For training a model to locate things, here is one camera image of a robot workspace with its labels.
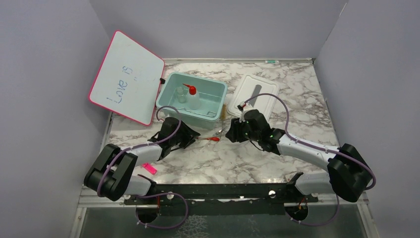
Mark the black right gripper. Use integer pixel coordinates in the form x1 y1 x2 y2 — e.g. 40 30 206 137
225 117 261 142

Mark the white squeeze bottle red nozzle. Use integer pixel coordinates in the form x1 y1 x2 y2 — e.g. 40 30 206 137
183 83 201 110

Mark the small clear glass jar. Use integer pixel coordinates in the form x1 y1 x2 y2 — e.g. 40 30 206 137
175 86 187 104

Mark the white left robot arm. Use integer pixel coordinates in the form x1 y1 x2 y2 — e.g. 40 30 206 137
83 117 200 204

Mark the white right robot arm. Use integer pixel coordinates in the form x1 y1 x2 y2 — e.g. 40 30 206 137
226 110 376 202

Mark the red plastic dropper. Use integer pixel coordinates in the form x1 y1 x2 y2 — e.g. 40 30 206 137
198 136 220 142

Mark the teal plastic bin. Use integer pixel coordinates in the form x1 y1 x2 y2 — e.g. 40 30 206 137
156 72 227 129

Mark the white plastic bin lid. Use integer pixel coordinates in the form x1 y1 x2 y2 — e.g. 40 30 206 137
226 74 280 120

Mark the pink highlighter marker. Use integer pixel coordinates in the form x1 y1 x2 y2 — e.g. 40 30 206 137
142 163 157 175

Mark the pink framed whiteboard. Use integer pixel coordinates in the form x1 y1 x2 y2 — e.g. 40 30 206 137
88 31 165 125

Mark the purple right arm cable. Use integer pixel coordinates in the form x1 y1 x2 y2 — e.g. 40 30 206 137
238 93 377 227

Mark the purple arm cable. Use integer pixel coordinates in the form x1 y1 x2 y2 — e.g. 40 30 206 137
238 93 377 227
96 105 190 230

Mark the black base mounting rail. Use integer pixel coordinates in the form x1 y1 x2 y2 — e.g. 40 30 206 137
124 174 318 222

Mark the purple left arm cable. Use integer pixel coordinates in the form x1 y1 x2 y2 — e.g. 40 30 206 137
96 105 190 230

